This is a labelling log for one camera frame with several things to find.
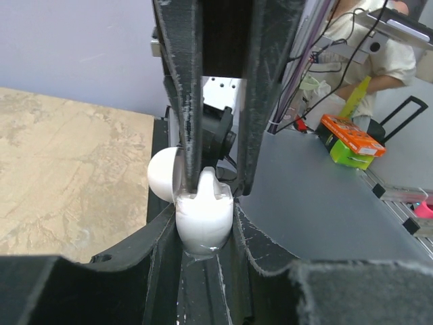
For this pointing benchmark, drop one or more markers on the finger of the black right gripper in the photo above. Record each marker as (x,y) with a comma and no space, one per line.
(272,31)
(180,33)

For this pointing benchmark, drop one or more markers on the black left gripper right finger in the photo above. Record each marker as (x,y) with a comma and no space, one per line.
(272,286)

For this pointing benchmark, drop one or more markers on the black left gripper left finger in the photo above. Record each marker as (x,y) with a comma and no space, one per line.
(134,282)

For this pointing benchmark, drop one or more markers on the white earbud charging case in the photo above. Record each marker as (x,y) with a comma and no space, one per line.
(203,226)

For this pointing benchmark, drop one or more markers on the white earbud one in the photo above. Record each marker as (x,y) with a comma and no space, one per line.
(206,184)

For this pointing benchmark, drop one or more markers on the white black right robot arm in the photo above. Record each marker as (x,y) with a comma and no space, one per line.
(247,40)

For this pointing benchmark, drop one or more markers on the person in white shirt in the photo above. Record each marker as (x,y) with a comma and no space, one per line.
(393,67)

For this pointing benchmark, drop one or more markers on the orange green boxes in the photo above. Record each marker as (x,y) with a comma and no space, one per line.
(347,144)

